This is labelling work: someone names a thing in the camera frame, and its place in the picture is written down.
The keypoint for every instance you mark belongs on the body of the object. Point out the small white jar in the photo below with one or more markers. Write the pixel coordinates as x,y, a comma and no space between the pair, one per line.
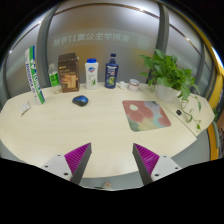
133,85

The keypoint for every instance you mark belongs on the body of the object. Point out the white green shuttlecock tube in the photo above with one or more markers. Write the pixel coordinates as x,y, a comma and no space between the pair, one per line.
34,75

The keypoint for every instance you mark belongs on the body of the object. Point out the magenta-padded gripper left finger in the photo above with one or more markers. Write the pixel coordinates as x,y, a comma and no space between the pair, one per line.
78,158

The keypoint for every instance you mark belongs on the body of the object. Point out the clear bottle with green label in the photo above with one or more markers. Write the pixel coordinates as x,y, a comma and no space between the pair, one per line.
54,77

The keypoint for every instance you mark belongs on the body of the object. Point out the pastel floral mouse pad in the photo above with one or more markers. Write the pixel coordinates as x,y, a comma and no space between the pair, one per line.
146,115

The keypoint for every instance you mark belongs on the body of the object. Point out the white bottle with blue cap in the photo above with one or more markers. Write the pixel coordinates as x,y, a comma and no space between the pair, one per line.
91,75

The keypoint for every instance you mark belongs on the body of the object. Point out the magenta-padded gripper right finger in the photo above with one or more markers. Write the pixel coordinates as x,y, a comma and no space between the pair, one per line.
146,159

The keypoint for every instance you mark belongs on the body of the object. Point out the brown cracker box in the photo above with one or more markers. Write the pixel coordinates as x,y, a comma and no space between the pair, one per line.
69,74

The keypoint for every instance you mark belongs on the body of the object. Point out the crumpled white wrapper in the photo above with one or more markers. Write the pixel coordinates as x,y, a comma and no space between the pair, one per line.
122,85

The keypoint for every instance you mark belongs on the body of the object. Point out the dark blue pump bottle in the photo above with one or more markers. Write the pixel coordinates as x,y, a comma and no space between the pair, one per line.
111,75

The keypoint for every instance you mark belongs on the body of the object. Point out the small black round object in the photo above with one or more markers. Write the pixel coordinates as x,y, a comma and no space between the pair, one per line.
179,112

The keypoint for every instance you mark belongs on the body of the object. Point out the blue computer mouse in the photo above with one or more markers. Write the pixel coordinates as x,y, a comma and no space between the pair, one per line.
80,100

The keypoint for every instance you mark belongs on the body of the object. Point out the green potted plant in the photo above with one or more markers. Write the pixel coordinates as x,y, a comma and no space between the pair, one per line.
165,71

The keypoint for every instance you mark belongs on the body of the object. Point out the small white packet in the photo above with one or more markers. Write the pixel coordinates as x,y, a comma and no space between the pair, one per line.
25,108

